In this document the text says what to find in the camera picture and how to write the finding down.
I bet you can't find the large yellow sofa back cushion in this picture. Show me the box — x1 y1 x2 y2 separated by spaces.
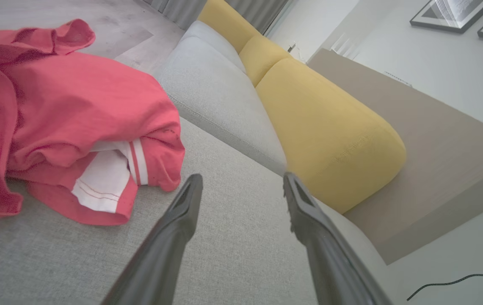
255 57 407 214

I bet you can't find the grey fabric sofa seat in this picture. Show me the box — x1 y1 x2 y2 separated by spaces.
0 116 403 305

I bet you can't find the thin black cable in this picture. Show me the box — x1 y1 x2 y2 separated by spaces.
406 272 483 301

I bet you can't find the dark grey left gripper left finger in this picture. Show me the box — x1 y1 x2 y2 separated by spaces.
101 173 204 305

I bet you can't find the small yellow sofa back cushion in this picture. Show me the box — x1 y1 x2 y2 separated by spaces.
238 35 293 87

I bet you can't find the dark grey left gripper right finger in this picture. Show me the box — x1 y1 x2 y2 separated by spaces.
283 172 394 305

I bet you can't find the red Bulls basketball jersey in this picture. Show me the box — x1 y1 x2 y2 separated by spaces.
0 18 186 226

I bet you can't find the grey fabric sofa cushion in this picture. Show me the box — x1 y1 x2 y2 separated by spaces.
181 20 247 72
157 36 288 176

